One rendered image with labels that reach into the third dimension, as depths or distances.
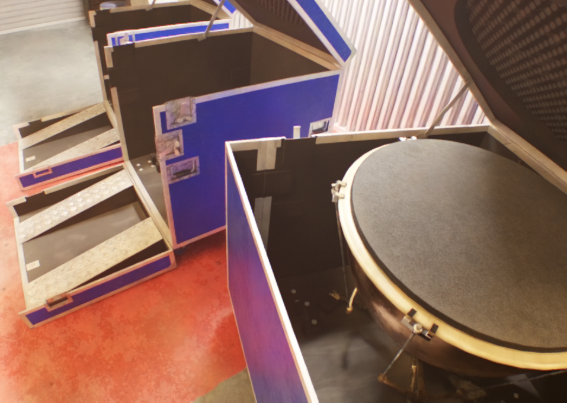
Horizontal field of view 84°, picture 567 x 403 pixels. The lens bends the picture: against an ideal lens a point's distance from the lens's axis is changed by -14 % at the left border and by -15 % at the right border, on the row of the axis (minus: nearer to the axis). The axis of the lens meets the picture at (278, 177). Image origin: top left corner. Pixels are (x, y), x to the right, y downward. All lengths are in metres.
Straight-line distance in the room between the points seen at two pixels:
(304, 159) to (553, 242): 0.82
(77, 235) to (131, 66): 1.05
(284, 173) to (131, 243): 1.02
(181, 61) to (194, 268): 1.26
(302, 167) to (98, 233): 1.39
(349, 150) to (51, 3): 6.49
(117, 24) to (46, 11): 4.12
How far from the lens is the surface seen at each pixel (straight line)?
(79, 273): 2.04
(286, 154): 1.24
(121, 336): 1.86
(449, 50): 1.39
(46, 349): 1.96
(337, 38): 1.81
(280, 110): 1.74
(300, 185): 1.36
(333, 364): 1.58
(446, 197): 1.10
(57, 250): 2.29
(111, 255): 2.02
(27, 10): 7.25
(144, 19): 3.31
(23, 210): 2.61
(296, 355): 0.70
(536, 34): 1.00
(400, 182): 1.08
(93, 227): 2.33
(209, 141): 1.59
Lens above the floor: 1.59
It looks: 37 degrees down
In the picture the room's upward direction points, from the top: 6 degrees clockwise
